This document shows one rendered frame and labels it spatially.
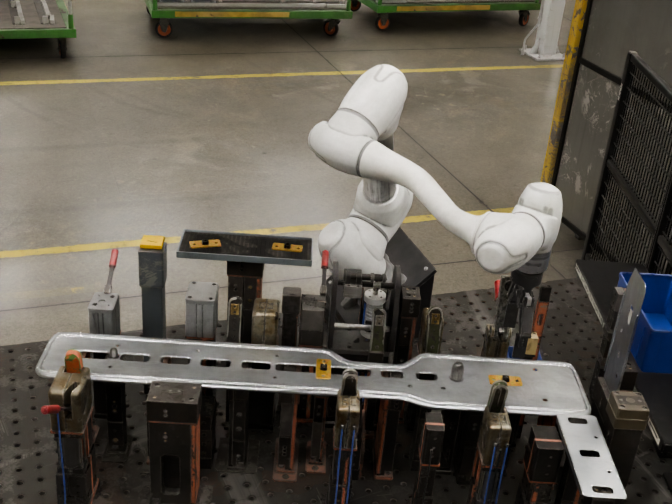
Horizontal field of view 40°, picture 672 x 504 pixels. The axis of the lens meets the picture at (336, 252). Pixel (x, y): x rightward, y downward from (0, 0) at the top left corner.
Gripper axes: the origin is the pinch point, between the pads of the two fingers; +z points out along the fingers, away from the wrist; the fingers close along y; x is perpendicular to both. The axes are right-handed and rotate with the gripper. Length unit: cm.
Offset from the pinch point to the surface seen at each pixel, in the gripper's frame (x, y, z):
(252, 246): -68, -34, -3
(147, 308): -97, -30, 18
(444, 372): -15.5, -1.9, 13.2
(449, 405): -15.5, 11.4, 13.5
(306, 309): -52, -16, 6
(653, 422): 32.5, 17.2, 10.2
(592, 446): 16.7, 24.1, 13.0
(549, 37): 165, -682, 95
